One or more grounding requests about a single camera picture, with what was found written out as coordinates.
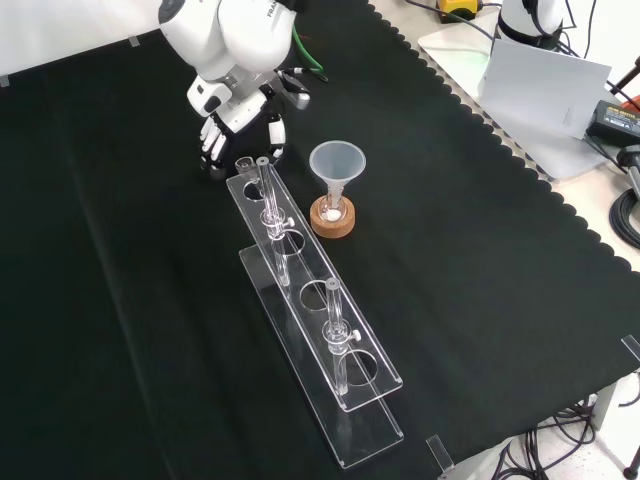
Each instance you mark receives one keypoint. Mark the white folded card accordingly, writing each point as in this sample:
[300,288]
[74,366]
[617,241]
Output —
[540,90]

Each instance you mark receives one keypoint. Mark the clear glass weighing funnel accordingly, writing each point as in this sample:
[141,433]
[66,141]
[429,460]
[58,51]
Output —
[245,164]

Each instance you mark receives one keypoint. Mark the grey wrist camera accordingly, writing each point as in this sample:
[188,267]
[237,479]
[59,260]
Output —
[299,95]

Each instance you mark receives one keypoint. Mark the black tripod leg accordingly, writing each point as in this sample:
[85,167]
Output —
[625,77]

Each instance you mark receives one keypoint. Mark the clear acrylic cloth clamp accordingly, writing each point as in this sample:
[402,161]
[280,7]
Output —
[439,450]
[632,347]

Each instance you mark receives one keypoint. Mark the black table cloth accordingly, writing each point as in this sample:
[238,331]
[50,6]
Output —
[450,250]

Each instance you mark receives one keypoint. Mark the clear plastic funnel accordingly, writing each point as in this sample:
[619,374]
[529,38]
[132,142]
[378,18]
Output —
[337,160]

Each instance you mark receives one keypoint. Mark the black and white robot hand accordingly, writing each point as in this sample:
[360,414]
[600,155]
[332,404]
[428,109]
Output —
[240,112]

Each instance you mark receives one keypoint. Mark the yellow stop button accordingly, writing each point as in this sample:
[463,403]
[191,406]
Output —
[452,9]

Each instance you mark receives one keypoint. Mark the black power adapter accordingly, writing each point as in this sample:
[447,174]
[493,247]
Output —
[615,120]

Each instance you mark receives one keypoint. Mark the clear acrylic funnel stand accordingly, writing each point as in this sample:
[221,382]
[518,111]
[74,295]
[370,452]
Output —
[305,265]

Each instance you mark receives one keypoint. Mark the round-bottom glass flask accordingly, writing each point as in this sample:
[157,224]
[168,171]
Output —
[332,215]

